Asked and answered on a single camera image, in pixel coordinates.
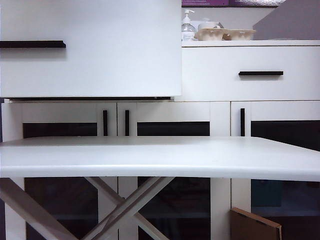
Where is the white table leg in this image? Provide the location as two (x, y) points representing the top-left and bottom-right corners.
(81, 176), (176, 240)
(84, 176), (165, 240)
(0, 177), (77, 240)

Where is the grey slanted board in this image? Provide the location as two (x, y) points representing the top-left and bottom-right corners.
(252, 0), (320, 41)

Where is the white sideboard cabinet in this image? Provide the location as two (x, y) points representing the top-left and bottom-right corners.
(0, 39), (320, 240)

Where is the white ceramic mug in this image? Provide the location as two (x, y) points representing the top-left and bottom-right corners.
(197, 20), (224, 33)

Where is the white glass cabinet door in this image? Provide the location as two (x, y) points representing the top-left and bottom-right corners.
(230, 100), (320, 240)
(1, 101), (118, 240)
(117, 101), (231, 240)

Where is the black vertical door handle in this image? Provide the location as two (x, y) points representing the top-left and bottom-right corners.
(102, 109), (109, 137)
(124, 109), (130, 137)
(240, 107), (246, 137)

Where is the white drawer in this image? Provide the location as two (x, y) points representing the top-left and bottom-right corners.
(181, 45), (320, 102)
(0, 0), (184, 99)

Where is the clear pump dispenser bottle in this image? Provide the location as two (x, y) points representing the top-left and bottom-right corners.
(181, 9), (197, 42)

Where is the beige egg carton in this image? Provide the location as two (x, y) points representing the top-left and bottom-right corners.
(222, 28), (257, 41)
(194, 27), (228, 41)

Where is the brown cardboard box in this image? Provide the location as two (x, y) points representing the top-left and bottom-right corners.
(229, 206), (283, 240)

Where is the shiny purple foil bag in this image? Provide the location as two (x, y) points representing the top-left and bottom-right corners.
(229, 0), (285, 9)

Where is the black bar drawer handle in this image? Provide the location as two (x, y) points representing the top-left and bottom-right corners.
(238, 70), (284, 77)
(0, 40), (67, 49)

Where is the purple printed box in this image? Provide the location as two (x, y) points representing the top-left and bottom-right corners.
(181, 0), (230, 7)

